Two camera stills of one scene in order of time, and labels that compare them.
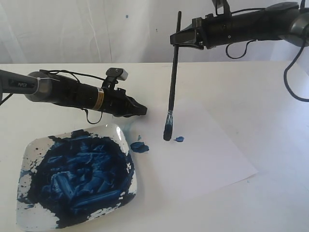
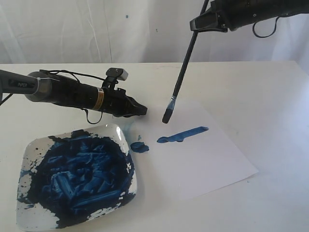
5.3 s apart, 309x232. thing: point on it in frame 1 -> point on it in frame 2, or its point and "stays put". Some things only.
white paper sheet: [201, 156] stays put
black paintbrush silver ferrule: [168, 123] -> [168, 110]
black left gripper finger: [125, 115] stays put
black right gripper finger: [191, 34] -> [208, 21]
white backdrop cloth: [118, 32] stays put
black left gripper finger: [132, 107] stays put
